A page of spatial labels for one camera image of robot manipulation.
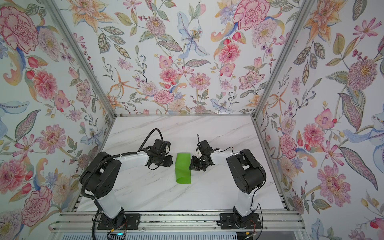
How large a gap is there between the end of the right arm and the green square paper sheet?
5cm

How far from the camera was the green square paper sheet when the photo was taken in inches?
35.1

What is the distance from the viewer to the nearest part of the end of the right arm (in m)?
0.74
